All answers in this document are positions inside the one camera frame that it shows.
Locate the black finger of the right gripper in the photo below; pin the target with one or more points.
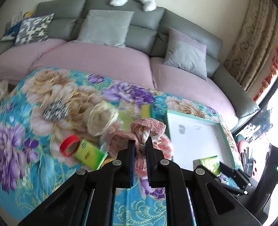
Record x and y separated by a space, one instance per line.
240 178

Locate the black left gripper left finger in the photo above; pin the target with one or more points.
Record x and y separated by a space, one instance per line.
87 198

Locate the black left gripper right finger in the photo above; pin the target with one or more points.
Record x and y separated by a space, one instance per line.
194 197

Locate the red tape roll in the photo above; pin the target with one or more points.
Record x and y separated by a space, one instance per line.
69 146

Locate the pink fuzzy scrunchie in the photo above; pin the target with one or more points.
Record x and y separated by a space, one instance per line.
140 130

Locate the pink white striped cloth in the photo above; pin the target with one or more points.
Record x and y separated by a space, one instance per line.
164 144

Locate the beige lace scrunchie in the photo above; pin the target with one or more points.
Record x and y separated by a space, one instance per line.
99 117

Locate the black white leopard scrunchie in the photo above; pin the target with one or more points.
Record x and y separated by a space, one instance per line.
55 111

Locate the green packet in tray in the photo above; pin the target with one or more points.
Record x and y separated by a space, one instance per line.
211 163

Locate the green tea box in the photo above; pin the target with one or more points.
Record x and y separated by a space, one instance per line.
90 155

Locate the yellow tape roll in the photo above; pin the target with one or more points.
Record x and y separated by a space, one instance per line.
106 161

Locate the teal white storage tray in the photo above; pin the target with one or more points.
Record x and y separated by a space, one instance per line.
195 138

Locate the floral teal blanket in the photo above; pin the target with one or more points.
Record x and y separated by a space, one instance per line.
31 164

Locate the yellow sponge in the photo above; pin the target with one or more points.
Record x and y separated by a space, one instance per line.
146 111

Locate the grey pink right cushion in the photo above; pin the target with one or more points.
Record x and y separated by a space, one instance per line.
186 53

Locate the grey sofa pink cover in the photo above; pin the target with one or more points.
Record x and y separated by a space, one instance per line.
140 62

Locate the beige patterned curtain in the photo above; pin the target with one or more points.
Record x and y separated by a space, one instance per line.
254 42

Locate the grey middle cushion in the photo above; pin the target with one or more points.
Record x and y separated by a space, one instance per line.
105 27

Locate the black white patterned cushion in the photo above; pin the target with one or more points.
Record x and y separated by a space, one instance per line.
34 29

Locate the blue white cushion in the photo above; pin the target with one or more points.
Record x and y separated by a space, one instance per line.
12 32

